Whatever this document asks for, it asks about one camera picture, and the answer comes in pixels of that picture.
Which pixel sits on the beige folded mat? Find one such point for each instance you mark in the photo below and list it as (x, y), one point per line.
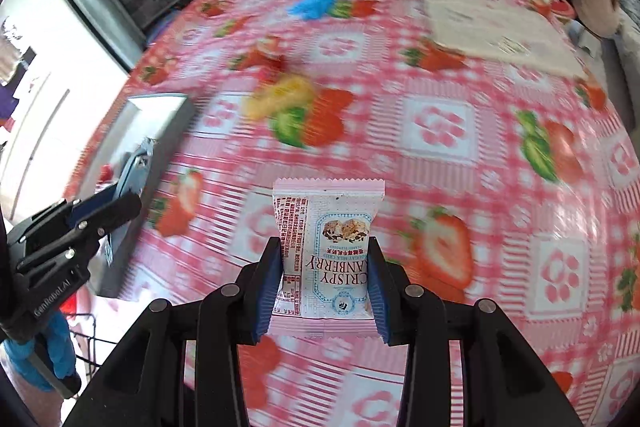
(500, 32)

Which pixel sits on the yellow round cookie packet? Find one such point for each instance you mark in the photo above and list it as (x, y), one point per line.
(280, 99)

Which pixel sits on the person's left hand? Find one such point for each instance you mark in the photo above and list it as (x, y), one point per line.
(62, 347)

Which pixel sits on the grey box with white inside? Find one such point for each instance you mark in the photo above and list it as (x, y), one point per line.
(165, 127)

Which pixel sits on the black metal frame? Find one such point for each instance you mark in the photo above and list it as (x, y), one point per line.
(92, 332)

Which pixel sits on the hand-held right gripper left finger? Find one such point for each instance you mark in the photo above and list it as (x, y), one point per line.
(267, 292)

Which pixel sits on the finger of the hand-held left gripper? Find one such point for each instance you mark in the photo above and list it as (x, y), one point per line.
(107, 214)
(95, 201)

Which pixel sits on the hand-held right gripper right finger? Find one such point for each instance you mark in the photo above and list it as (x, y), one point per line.
(377, 302)

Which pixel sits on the white cranberry snack packet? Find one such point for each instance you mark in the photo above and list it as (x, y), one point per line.
(330, 232)

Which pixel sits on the red wrapped candy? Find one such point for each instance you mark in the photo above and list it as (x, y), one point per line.
(105, 172)

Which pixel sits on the strawberry print tablecloth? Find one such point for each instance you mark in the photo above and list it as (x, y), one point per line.
(450, 157)

